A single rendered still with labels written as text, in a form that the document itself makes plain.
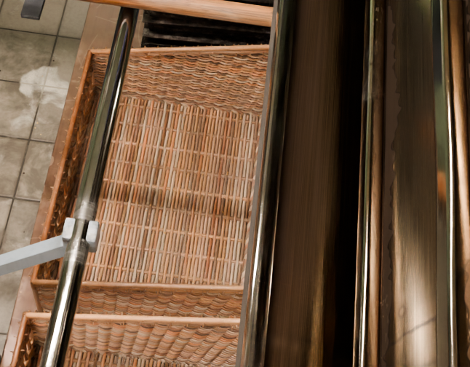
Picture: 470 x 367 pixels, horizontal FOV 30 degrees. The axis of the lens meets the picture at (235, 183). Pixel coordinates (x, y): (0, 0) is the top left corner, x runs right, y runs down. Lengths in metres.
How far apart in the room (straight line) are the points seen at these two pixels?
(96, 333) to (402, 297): 0.91
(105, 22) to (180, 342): 0.87
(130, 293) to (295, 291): 0.74
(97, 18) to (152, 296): 0.82
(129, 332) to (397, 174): 0.83
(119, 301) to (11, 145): 1.11
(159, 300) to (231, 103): 0.56
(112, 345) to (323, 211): 0.81
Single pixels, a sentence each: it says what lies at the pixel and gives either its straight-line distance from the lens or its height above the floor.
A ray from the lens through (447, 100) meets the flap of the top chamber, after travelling 0.63.
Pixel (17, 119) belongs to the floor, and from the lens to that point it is 2.70.
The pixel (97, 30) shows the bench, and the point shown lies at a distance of 2.13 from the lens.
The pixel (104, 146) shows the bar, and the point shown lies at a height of 1.17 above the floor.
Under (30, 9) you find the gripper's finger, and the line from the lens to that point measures 1.45.
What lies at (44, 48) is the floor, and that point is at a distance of 2.86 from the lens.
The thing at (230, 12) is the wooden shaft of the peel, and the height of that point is 1.20.
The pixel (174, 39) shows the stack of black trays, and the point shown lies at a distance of 2.00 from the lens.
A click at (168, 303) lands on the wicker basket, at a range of 1.61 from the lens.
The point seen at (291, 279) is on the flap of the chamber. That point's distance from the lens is 0.90.
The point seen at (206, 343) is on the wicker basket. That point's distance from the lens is 1.60.
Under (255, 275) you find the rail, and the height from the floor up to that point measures 1.43.
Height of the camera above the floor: 2.21
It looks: 59 degrees down
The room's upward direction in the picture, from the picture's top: 10 degrees clockwise
